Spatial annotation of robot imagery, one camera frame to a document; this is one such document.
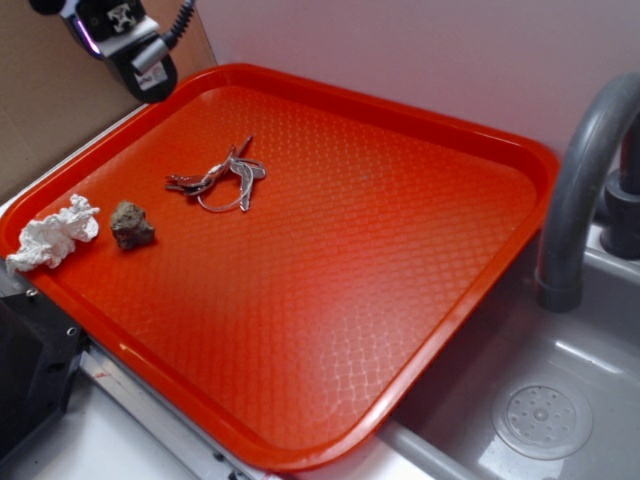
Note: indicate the brown cardboard panel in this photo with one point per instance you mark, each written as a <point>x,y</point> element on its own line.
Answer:
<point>54,96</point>

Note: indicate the crumpled white tissue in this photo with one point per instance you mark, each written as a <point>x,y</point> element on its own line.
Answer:
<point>49,241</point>

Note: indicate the aluminium rail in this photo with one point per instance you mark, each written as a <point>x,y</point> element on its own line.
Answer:
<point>116,427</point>

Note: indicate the dark grey faucet handle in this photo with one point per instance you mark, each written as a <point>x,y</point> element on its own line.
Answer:
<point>620,154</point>

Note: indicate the brown grey rock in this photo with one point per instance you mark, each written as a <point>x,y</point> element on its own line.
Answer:
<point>129,226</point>

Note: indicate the grey toy sink basin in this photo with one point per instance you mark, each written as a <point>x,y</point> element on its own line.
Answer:
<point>444,424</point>

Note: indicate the grey curved faucet spout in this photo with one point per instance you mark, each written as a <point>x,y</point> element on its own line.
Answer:
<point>578,198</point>

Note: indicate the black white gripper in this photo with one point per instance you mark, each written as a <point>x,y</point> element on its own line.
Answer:
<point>123,35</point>

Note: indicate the round sink drain strainer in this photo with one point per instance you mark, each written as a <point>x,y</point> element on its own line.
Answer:
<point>542,420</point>

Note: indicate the silver key bunch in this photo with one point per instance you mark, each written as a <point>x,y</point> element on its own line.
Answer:
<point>248,171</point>

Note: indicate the black mounting block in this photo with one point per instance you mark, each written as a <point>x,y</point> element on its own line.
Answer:
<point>41,348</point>

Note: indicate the orange plastic tray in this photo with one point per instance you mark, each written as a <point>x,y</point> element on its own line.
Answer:
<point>290,332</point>

